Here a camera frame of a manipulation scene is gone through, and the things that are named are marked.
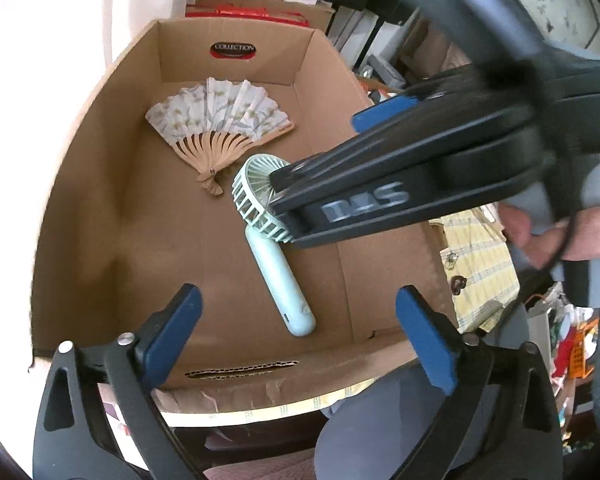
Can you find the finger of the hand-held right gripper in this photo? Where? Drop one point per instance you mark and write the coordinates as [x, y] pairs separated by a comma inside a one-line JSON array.
[[380, 116], [365, 205]]

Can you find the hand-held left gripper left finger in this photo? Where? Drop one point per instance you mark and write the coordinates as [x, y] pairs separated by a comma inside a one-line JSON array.
[[175, 330]]

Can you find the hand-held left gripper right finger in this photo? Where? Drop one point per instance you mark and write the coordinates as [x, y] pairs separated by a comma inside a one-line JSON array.
[[430, 345]]

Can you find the mint handheld electric fan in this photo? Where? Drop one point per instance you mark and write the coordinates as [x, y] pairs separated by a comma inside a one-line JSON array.
[[275, 280]]

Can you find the person's right hand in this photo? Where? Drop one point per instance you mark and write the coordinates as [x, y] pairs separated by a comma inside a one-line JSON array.
[[595, 235]]

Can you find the yellow plaid tablecloth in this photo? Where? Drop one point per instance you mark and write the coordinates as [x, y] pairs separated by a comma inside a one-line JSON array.
[[480, 265]]

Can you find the framed landscape painting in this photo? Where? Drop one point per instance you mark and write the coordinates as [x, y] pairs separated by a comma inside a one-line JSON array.
[[555, 5]]

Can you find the orange plastic basket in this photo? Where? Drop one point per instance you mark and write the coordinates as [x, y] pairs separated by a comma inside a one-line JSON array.
[[582, 355]]

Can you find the white floral folding fan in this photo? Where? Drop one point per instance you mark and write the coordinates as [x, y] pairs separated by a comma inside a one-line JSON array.
[[215, 110]]

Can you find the flat red gift box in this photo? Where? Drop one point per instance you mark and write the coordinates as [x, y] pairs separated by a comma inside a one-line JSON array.
[[240, 12]]

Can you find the white curtain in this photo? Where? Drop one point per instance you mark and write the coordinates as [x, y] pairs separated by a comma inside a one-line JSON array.
[[80, 35]]

